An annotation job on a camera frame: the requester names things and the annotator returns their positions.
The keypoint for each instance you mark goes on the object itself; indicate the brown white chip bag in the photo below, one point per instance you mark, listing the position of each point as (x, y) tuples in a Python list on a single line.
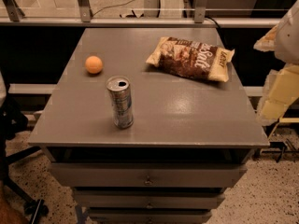
[(191, 59)]

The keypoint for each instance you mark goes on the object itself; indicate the grey drawer cabinet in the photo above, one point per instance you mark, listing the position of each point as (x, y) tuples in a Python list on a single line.
[(176, 120)]

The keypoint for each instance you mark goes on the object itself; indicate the silver blue redbull can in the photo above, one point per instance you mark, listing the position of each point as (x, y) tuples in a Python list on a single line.
[(120, 94)]

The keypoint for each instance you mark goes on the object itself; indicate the metal railing frame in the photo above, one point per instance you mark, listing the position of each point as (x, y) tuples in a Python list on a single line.
[(144, 13)]

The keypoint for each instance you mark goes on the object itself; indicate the orange fruit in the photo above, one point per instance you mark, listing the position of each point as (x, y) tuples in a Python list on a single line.
[(93, 65)]

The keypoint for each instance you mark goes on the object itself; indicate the yellow metal stand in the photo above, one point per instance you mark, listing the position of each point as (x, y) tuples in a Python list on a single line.
[(283, 140)]

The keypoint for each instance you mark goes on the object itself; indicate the bottom grey drawer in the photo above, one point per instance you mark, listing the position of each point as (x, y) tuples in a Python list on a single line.
[(149, 216)]

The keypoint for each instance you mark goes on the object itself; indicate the grey drawer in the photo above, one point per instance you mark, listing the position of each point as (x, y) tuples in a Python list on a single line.
[(148, 199), (149, 216), (149, 175)]

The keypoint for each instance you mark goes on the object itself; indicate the black office chair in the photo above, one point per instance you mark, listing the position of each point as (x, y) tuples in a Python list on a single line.
[(13, 121)]

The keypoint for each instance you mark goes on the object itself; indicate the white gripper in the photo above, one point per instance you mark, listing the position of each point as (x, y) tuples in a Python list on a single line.
[(289, 37)]

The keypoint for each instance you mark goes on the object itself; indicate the top grey drawer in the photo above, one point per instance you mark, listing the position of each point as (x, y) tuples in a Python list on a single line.
[(149, 175)]

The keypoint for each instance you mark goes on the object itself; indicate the middle grey drawer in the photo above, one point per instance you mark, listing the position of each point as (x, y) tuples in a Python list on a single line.
[(148, 199)]

